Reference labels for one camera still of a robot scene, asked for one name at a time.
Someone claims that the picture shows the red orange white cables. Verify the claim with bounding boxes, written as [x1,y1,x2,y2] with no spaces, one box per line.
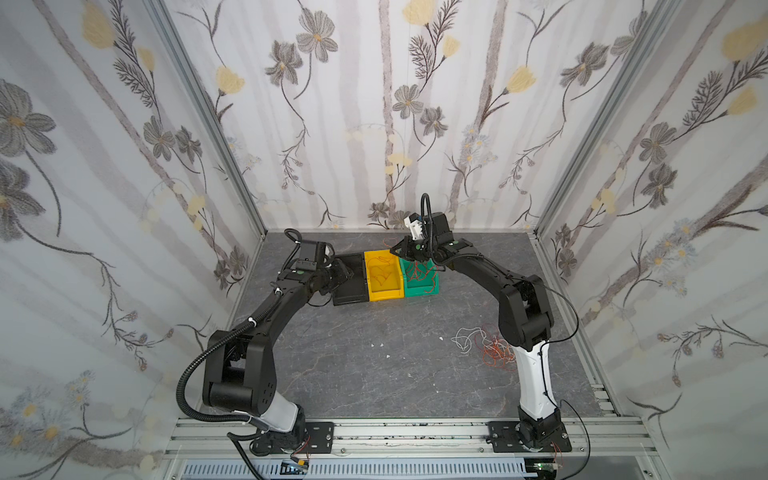
[449,326,518,372]

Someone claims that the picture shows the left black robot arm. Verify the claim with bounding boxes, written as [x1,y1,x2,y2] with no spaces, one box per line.
[175,228,353,479]

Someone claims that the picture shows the green plastic bin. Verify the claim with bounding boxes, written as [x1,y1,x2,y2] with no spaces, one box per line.
[399,259,440,298]

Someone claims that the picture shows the black plastic bin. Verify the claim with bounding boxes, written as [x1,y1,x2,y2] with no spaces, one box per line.
[332,252,369,306]

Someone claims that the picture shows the yellow plastic bin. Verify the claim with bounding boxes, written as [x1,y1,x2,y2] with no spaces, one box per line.
[364,250,405,302]

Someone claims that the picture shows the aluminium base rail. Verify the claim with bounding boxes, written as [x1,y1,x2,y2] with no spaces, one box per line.
[161,417,661,480]

